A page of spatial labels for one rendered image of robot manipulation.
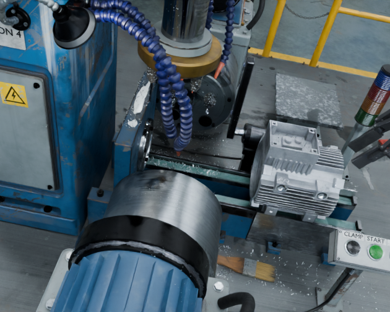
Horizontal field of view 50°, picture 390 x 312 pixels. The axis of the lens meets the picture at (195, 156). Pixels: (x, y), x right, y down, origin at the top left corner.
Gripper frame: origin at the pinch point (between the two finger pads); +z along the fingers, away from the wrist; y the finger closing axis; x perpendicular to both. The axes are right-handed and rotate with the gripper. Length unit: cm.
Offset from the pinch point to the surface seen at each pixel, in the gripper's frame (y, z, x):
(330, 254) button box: 17.9, 16.1, 5.5
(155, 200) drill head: 24.0, 24.6, -35.4
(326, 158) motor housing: -5.0, 10.4, 0.2
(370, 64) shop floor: -276, 52, 149
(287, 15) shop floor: -344, 89, 85
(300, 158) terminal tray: -0.8, 12.5, -7.1
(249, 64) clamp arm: -17.9, 10.2, -27.1
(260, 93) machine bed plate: -74, 42, 7
